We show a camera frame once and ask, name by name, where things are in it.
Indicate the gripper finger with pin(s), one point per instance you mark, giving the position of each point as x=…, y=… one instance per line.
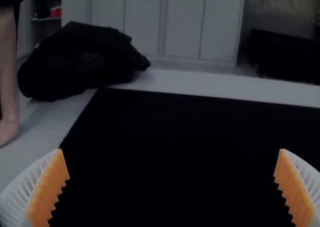
x=32, y=189
x=298, y=187

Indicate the person's forearm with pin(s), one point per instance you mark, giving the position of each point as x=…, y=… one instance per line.
x=8, y=74

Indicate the black mat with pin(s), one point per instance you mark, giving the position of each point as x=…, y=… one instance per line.
x=175, y=162

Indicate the black crate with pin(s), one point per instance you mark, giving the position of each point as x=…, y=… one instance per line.
x=287, y=57

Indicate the black jacket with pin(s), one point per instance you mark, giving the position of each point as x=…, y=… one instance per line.
x=80, y=64

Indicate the white shelf unit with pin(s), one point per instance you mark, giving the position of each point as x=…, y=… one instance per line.
x=46, y=19

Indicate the red box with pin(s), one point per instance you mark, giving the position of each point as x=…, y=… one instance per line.
x=56, y=12

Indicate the grey cupboard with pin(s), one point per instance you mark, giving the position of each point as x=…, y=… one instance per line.
x=162, y=22

